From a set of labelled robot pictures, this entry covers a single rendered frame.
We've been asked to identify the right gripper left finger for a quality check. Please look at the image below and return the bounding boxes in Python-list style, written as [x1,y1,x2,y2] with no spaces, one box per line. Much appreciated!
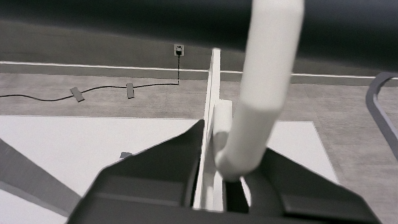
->
[80,119,205,208]

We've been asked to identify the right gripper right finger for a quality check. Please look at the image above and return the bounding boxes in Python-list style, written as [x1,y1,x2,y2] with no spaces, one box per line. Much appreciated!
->
[222,147,382,224]

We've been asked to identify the grey rail rack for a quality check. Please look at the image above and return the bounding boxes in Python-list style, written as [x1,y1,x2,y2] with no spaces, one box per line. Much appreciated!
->
[0,0,398,219]

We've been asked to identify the white wire hanger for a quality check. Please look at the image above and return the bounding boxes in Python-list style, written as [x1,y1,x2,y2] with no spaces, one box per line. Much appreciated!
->
[194,0,304,210]

